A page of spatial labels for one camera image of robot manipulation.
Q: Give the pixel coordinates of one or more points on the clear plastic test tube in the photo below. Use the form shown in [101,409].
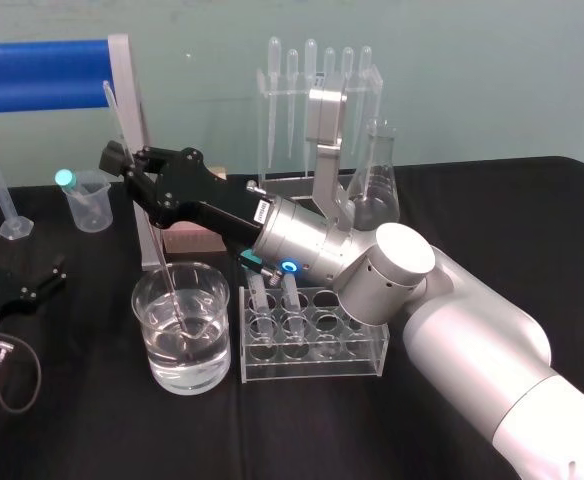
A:
[292,310]
[261,310]

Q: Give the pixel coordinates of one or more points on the clear acrylic test tube rack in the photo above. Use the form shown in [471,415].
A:
[317,350]

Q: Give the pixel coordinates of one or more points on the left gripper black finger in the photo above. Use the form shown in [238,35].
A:
[42,287]

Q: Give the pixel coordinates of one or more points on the small clear plastic beaker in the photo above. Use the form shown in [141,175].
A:
[92,210]

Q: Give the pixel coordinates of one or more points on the clear acrylic pipette stand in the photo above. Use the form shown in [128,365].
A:
[282,180]

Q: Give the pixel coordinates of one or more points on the tan wooden block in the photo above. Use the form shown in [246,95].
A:
[192,242]

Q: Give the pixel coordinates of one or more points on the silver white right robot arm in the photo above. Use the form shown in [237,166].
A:
[472,330]

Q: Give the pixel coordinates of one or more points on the glass beaker with water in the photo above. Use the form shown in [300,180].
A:
[184,345]

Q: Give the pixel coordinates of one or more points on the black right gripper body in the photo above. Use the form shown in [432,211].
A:
[202,192]

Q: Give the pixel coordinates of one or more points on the tube with teal cap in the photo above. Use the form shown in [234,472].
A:
[65,178]

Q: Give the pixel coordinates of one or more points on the black table cloth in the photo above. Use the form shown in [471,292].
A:
[97,440]

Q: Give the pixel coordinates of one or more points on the blue pipe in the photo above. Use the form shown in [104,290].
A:
[37,75]

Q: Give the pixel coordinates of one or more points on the clear glass conical flask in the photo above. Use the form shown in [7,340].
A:
[379,195]

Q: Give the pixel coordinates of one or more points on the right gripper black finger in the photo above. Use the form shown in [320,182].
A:
[139,187]
[149,154]

